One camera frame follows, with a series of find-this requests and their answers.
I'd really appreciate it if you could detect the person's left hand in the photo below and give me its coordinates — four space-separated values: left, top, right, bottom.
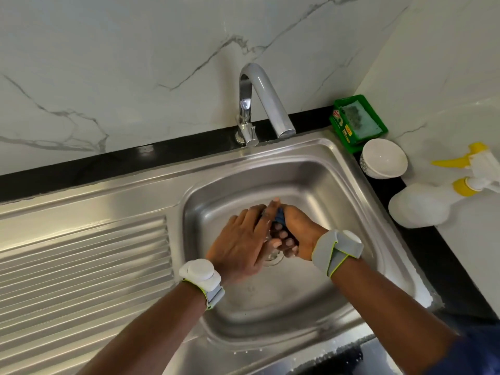
204 201 284 288

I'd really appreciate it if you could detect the white yellow spray bottle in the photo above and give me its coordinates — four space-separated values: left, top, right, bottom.
388 141 500 230

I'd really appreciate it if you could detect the blue cloth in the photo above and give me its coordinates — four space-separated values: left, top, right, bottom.
271 208 302 247

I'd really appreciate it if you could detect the stainless steel sink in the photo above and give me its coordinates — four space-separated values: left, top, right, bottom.
0 127 434 375

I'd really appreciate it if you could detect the person's right hand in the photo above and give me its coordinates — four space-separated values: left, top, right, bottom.
269 204 331 263

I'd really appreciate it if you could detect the green soap tray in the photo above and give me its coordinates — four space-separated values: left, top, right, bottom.
329 94 389 155

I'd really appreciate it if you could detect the person's right forearm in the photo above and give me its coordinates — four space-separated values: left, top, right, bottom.
332 257 460 375

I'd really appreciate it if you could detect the metal drain strainer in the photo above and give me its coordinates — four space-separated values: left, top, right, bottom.
261 242 286 268

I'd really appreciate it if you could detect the white left wrist tracker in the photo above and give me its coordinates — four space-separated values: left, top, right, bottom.
178 258 227 311

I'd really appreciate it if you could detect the person's left forearm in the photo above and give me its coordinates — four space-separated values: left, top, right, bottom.
78 283 208 375

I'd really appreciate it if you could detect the chrome faucet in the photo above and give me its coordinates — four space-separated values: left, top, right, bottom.
234 62 298 149

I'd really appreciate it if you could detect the white bowl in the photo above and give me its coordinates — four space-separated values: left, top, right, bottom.
359 137 409 180

